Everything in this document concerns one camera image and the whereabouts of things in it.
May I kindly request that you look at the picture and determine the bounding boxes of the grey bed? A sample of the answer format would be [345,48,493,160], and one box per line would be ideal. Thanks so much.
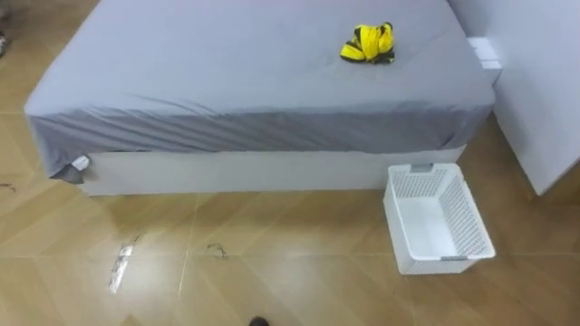
[24,0,497,197]

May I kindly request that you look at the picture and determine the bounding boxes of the yellow and black garment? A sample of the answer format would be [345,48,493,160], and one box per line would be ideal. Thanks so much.
[339,22,396,65]

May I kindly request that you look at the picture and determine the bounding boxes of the white plastic laundry basket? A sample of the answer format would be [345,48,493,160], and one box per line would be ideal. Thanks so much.
[382,162,497,276]

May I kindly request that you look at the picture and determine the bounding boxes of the white cabinet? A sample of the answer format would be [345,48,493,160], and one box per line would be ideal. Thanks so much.
[447,0,580,197]

